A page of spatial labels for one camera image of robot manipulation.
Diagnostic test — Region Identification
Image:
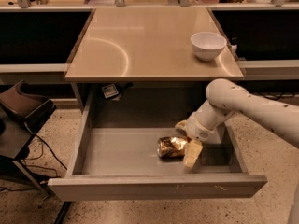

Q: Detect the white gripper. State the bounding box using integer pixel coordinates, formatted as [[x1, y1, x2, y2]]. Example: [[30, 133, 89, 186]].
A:
[[175, 112, 215, 169]]

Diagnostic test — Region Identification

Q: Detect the crushed orange soda can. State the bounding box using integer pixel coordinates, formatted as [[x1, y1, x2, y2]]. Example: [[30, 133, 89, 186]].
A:
[[157, 136, 188, 158]]

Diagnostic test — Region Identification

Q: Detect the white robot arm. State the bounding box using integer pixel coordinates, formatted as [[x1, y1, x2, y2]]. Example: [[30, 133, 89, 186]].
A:
[[176, 79, 299, 179]]

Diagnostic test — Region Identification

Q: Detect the open grey top drawer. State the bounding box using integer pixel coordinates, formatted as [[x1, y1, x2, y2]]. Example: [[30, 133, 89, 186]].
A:
[[47, 83, 269, 202]]

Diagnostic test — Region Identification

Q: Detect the grey counter cabinet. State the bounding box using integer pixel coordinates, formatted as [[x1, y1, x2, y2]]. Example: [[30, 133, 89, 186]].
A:
[[65, 7, 244, 107]]

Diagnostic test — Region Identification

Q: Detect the white label tag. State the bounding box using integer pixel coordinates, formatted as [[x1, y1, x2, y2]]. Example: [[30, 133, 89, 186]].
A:
[[102, 84, 119, 98]]

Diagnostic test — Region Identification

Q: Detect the white ceramic bowl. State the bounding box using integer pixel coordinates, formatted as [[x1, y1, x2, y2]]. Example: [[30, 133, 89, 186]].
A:
[[191, 32, 227, 61]]

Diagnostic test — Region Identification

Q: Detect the dark brown side cart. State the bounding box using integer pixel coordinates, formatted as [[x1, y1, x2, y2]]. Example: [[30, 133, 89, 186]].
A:
[[0, 80, 56, 193]]

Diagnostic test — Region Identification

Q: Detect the black floor cable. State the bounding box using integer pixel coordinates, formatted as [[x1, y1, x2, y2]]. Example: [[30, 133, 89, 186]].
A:
[[22, 121, 68, 171]]

